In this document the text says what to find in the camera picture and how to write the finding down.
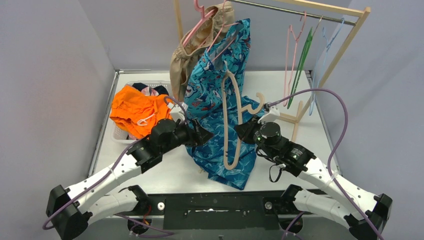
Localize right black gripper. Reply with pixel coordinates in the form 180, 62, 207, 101
234, 115, 277, 160

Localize dark blue whale shorts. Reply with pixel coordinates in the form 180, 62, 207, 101
185, 96, 266, 191

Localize navy blue shorts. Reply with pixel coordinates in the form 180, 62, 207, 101
132, 82, 169, 96

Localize pink shark print shorts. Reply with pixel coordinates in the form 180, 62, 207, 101
141, 87, 160, 97

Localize orange shorts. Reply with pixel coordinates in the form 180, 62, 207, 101
109, 85, 172, 140

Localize white perforated plastic basket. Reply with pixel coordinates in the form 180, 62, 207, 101
110, 80, 173, 145

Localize light blue wire hanger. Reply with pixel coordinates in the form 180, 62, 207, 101
308, 17, 346, 117

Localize pink wire hanger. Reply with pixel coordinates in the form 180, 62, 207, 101
283, 11, 307, 98

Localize green plastic hanger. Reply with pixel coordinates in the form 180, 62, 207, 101
290, 17, 323, 95

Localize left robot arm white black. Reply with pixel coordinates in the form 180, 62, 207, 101
42, 119, 214, 240

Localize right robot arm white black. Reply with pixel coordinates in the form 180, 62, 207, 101
234, 115, 393, 240

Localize light blue shark shorts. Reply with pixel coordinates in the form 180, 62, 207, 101
183, 18, 251, 119

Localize beige shorts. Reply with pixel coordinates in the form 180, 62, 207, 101
169, 5, 215, 102

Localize pink plastic hanger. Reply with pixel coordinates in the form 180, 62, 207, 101
182, 0, 218, 47

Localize thin pink hanger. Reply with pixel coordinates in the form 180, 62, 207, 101
203, 0, 243, 64

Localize wooden clothes rack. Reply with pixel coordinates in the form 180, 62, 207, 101
172, 0, 372, 142

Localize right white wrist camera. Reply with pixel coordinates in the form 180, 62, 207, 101
258, 102, 280, 124

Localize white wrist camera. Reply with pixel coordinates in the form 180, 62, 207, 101
167, 102, 188, 123
258, 102, 280, 124

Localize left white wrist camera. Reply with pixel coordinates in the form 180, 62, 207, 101
167, 102, 188, 123

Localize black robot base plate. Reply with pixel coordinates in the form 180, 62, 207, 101
127, 190, 299, 230

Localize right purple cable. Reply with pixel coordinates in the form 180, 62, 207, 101
267, 88, 385, 240

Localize purple cable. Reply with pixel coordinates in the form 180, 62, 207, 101
42, 95, 190, 239
267, 88, 385, 240

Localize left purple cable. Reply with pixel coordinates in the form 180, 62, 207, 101
42, 95, 190, 239

